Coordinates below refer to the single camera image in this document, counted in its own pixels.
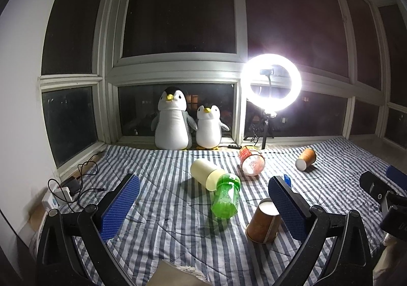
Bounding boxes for white power strip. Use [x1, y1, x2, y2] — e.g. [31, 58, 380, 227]
[42, 186, 72, 211]

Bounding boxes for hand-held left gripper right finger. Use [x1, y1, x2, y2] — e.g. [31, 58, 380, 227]
[268, 174, 374, 286]

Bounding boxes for black ring light cable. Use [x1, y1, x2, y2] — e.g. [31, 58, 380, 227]
[243, 129, 259, 144]

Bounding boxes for black charging cable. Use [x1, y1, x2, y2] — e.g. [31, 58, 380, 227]
[47, 152, 107, 201]

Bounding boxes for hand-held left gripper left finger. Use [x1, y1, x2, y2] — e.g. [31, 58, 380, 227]
[36, 173, 141, 286]

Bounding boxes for white ring light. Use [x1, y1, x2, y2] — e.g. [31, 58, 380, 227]
[240, 53, 302, 113]

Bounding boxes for black power adapter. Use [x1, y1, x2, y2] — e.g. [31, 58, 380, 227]
[61, 177, 82, 203]

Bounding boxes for blue white striped blanket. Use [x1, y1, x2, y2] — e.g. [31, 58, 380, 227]
[48, 136, 407, 286]

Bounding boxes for small brown paper cup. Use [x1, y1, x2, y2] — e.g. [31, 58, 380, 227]
[295, 148, 317, 172]

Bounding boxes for black tripod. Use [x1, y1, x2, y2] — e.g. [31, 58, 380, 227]
[243, 111, 276, 150]

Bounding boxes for beige cloth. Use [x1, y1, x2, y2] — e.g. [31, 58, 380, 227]
[152, 260, 208, 286]

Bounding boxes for large penguin plush toy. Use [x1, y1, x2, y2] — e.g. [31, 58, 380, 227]
[150, 86, 198, 150]

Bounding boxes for red printed paper cup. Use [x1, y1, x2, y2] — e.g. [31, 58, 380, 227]
[238, 145, 266, 177]

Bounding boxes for person's right forearm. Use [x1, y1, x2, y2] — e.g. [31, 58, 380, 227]
[372, 233, 407, 286]

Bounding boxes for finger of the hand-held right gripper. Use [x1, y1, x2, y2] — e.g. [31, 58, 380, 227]
[386, 165, 407, 192]
[359, 171, 396, 208]

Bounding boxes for white window frame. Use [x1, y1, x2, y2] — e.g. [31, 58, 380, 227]
[37, 0, 407, 176]

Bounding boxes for black phone holder gooseneck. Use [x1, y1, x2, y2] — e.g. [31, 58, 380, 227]
[260, 68, 277, 100]

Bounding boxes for small penguin plush toy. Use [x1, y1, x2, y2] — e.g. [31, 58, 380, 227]
[195, 105, 230, 150]

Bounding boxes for large brown paper cup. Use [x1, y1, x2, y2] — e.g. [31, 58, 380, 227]
[245, 198, 282, 244]

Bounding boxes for green plastic bottle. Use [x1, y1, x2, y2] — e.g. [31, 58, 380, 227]
[211, 173, 242, 219]

